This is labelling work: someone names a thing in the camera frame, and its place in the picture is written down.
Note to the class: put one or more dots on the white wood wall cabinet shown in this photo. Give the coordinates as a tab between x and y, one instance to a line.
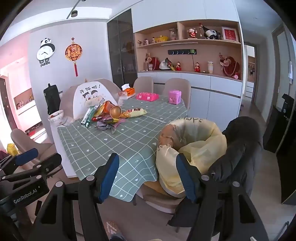
203	97

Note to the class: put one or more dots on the white hat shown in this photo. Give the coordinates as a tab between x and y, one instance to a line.
164	64

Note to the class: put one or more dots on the panda wall clock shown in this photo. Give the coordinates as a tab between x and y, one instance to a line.
45	52

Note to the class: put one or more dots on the small red wrapper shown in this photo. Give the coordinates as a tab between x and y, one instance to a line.
97	118

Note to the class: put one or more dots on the green checked tablecloth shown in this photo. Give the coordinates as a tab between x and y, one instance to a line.
104	148

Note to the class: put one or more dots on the pink cube box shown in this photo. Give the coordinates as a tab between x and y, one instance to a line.
174	97

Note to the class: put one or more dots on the yellow purple snack packet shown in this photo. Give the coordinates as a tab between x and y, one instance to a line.
112	120

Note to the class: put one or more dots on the black appliance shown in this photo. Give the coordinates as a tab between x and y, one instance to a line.
281	125

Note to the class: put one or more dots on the dark glass door cabinet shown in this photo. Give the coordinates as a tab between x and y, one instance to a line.
120	46

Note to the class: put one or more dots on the panda plush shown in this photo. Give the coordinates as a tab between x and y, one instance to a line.
211	34

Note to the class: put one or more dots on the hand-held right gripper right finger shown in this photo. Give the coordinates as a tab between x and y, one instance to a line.
184	178

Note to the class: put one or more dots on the red round hanging ornament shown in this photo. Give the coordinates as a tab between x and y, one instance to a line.
73	52

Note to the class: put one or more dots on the yellow ornament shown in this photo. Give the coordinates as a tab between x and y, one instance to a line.
161	38

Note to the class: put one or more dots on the yellow plastic bag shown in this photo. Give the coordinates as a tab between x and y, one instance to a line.
203	143

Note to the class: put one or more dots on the orange tissue box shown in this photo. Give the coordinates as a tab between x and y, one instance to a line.
127	92

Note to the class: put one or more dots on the red framed picture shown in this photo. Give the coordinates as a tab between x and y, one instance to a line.
230	34

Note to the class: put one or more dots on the red white figurine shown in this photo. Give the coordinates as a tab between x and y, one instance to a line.
192	32

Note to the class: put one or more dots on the glass jar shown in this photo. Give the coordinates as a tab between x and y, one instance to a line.
173	34

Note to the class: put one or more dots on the ceiling track light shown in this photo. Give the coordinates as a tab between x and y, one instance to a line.
74	13

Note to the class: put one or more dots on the orange packet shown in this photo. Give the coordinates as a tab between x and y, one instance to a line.
107	107

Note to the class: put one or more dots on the black bag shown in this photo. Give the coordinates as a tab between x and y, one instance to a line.
52	99

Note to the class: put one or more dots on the pink tray box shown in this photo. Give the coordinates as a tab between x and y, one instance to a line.
148	96

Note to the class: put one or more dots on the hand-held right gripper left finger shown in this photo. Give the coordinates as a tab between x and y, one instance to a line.
108	178

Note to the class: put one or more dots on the green white milk carton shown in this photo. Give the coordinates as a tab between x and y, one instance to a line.
89	117

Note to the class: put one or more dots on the white wall intercom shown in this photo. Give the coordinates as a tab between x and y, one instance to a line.
290	69

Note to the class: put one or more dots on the black hook rack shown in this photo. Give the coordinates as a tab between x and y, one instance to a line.
182	52

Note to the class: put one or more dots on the small red figurine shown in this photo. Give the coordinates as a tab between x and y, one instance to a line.
178	66
197	67

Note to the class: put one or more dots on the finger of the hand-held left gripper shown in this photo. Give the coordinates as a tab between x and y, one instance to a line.
49	163
26	157

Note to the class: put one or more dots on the gold cup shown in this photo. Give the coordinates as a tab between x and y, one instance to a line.
115	111

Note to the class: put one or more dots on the white tumbler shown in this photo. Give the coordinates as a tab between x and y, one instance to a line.
210	67

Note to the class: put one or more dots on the large red dressed doll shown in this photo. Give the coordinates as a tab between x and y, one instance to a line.
229	66

